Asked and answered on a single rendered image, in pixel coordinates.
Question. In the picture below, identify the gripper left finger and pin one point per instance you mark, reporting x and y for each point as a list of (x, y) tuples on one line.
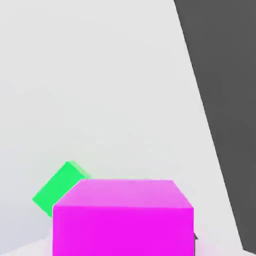
[(43, 247)]

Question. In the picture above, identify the small magenta cube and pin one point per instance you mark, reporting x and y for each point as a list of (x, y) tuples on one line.
[(123, 230)]

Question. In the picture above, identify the small green cube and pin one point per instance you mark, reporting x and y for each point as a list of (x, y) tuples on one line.
[(58, 190)]

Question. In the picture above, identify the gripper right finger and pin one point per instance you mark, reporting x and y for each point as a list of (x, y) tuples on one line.
[(197, 248)]

